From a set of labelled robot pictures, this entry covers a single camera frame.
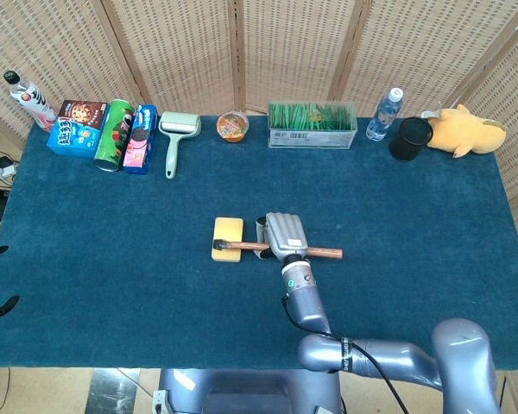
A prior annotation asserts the clear box of green items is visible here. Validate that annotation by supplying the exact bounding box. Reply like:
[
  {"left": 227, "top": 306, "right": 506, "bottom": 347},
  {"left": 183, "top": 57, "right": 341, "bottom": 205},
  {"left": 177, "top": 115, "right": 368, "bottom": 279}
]
[{"left": 267, "top": 100, "right": 357, "bottom": 150}]

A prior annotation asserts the grey robot torso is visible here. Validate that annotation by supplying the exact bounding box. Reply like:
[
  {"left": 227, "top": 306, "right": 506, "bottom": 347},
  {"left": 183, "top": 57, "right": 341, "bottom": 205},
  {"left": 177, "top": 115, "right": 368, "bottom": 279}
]
[{"left": 153, "top": 368, "right": 344, "bottom": 414}]

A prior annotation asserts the blue Oreo box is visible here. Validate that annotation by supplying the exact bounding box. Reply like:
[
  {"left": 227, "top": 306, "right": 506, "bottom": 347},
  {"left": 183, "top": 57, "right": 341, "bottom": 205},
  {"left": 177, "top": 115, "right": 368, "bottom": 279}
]
[{"left": 123, "top": 103, "right": 159, "bottom": 176}]

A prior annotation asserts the black mesh pen holder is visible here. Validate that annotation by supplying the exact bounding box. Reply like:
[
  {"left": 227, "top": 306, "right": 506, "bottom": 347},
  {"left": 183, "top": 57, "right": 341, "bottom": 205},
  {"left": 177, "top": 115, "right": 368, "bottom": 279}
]
[{"left": 388, "top": 116, "right": 434, "bottom": 163}]

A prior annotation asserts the brown chocolate cookie box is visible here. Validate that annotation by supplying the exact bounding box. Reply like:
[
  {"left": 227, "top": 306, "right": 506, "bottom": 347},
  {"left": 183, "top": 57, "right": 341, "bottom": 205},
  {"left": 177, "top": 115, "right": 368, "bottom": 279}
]
[{"left": 58, "top": 99, "right": 110, "bottom": 130}]

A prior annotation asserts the green Pringles can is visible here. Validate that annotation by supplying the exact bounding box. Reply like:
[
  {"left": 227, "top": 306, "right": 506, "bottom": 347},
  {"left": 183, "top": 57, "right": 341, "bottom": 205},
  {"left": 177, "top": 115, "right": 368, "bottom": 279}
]
[{"left": 92, "top": 98, "right": 136, "bottom": 173}]

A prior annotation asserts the yellow plush toy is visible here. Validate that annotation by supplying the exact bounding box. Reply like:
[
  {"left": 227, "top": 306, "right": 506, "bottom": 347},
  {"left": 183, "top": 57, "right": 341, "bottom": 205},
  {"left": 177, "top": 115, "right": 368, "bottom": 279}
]
[{"left": 421, "top": 103, "right": 508, "bottom": 160}]

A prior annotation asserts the yellow sponge with green base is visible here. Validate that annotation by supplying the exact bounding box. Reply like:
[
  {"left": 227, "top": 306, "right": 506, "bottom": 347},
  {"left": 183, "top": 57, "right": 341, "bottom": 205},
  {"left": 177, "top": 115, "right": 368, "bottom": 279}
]
[{"left": 211, "top": 216, "right": 245, "bottom": 263}]

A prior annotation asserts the blue carpet table cover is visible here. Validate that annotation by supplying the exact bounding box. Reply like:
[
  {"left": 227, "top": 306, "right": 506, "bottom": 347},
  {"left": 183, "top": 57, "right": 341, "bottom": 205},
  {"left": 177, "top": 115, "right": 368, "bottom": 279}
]
[{"left": 0, "top": 114, "right": 518, "bottom": 371}]

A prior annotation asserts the clear plastic water bottle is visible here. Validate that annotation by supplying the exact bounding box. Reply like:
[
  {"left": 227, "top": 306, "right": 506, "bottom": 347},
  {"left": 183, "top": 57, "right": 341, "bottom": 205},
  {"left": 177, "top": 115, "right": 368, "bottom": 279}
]
[{"left": 365, "top": 86, "right": 406, "bottom": 143}]

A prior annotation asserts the orange fruit jelly cup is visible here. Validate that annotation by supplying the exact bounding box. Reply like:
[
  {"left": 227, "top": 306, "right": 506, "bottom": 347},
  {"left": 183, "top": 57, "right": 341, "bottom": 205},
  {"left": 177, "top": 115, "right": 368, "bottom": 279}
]
[{"left": 216, "top": 110, "right": 250, "bottom": 143}]

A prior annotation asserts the copper-handled brush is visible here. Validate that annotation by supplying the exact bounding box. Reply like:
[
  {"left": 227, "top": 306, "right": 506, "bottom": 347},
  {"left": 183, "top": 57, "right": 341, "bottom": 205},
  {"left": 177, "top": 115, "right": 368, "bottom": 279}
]
[{"left": 212, "top": 237, "right": 344, "bottom": 260}]

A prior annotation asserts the white drink bottle black cap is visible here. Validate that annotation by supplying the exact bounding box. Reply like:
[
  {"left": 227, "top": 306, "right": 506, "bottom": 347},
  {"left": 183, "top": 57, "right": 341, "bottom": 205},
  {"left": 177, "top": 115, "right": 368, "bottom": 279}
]
[{"left": 3, "top": 70, "right": 58, "bottom": 133}]

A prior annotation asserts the wicker folding screen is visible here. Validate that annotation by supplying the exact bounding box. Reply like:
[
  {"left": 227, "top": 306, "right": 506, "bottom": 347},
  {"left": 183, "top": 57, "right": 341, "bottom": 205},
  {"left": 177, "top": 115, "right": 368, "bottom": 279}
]
[{"left": 0, "top": 0, "right": 518, "bottom": 414}]

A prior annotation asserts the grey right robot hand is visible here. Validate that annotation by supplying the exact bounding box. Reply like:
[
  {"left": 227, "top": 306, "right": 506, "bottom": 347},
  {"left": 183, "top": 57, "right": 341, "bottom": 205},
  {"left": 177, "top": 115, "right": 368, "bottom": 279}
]
[{"left": 254, "top": 211, "right": 311, "bottom": 265}]

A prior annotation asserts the pale green lint roller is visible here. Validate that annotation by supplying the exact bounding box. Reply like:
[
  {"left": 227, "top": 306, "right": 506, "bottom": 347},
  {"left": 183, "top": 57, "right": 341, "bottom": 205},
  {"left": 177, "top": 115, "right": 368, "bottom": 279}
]
[{"left": 158, "top": 110, "right": 203, "bottom": 179}]

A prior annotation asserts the white power strip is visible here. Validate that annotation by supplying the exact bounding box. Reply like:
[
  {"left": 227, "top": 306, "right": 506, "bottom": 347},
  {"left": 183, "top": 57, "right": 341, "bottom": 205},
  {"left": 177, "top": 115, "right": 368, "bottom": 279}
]
[{"left": 0, "top": 157, "right": 18, "bottom": 185}]

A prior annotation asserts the blue cookie box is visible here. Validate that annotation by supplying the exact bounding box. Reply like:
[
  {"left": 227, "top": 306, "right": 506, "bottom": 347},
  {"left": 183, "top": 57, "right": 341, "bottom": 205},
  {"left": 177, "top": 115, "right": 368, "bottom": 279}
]
[{"left": 46, "top": 116, "right": 104, "bottom": 159}]

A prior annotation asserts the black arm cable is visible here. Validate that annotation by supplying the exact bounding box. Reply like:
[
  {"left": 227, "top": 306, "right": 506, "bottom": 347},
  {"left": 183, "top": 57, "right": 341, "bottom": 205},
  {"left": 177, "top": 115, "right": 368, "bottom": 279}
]
[{"left": 280, "top": 292, "right": 411, "bottom": 414}]

